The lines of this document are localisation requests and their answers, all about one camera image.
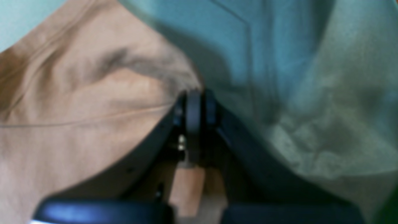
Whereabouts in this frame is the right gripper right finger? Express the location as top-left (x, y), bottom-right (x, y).
top-left (202, 90), bottom-right (364, 224)

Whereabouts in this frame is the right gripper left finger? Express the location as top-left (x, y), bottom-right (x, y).
top-left (31, 90), bottom-right (201, 224)

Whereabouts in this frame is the tan T-shirt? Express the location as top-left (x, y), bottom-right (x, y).
top-left (0, 0), bottom-right (204, 224)

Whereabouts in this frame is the green table cloth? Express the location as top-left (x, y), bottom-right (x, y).
top-left (0, 0), bottom-right (398, 224)

